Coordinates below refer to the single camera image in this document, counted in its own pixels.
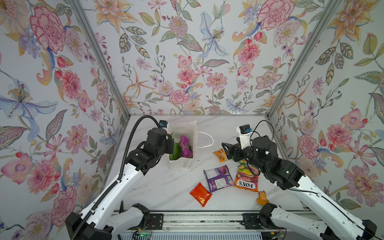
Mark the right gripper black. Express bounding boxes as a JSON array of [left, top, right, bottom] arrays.
[[222, 137, 267, 177]]

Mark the green chips bag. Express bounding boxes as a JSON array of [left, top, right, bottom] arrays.
[[169, 143, 182, 161]]

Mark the magenta purple snack bag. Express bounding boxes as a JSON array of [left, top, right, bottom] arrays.
[[179, 135, 193, 159]]

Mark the purple white snack packet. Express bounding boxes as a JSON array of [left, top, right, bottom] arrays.
[[204, 165, 234, 193]]

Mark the white paper bag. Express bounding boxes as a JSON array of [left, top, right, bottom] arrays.
[[168, 121, 215, 171]]

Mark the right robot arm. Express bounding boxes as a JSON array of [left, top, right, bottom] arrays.
[[222, 136, 377, 240]]

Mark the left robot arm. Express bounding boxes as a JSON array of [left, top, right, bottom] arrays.
[[65, 128, 174, 240]]

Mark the green Fox's candy bag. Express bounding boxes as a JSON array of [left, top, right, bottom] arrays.
[[239, 160, 247, 168]]

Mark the orange Fox's candy bag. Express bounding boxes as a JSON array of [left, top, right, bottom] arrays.
[[235, 165, 260, 192]]

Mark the small orange snack packet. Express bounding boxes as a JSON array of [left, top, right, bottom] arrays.
[[213, 149, 228, 163]]

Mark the red snack packet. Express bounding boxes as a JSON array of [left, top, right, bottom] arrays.
[[190, 183, 212, 207]]

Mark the small orange candy wrapper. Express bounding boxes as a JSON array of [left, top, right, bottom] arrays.
[[257, 191, 269, 206]]

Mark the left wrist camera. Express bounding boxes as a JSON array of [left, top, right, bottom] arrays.
[[159, 120, 168, 129]]

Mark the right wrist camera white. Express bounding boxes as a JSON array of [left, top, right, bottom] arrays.
[[236, 125, 252, 150]]

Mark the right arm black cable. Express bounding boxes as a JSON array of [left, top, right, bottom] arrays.
[[250, 119, 275, 142]]

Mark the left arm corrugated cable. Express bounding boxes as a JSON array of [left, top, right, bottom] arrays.
[[70, 115, 161, 240]]

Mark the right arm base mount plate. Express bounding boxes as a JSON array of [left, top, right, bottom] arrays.
[[241, 213, 281, 230]]

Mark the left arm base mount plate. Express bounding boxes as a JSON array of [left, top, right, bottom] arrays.
[[128, 214, 164, 230]]

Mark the aluminium front rail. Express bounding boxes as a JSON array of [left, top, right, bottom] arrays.
[[73, 211, 331, 233]]

